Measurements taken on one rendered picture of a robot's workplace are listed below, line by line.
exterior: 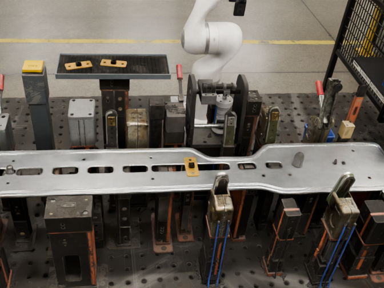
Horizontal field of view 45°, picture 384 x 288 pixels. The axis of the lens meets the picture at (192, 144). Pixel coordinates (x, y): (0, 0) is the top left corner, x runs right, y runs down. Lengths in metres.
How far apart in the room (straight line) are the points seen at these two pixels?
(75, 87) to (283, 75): 1.70
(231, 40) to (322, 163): 0.57
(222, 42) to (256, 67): 2.30
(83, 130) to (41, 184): 0.21
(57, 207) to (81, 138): 0.29
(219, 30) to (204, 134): 0.40
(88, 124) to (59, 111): 0.73
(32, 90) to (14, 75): 2.23
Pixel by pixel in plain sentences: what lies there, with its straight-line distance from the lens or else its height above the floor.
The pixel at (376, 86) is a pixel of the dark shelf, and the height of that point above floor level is 1.03.
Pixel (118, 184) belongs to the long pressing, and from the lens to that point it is 1.35.
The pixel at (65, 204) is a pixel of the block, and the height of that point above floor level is 1.03.
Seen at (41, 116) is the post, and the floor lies 0.97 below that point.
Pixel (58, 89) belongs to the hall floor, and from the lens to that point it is 3.61.
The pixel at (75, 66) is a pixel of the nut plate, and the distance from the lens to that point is 1.57.
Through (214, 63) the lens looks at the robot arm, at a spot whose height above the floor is 1.07.
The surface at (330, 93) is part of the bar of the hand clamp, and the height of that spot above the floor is 1.17.
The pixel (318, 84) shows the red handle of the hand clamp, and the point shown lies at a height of 1.14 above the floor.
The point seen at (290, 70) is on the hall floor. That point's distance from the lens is 4.10.
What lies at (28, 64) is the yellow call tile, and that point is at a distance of 1.60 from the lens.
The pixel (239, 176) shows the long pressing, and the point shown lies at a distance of 1.41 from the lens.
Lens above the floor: 1.95
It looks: 39 degrees down
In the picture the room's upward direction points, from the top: 6 degrees clockwise
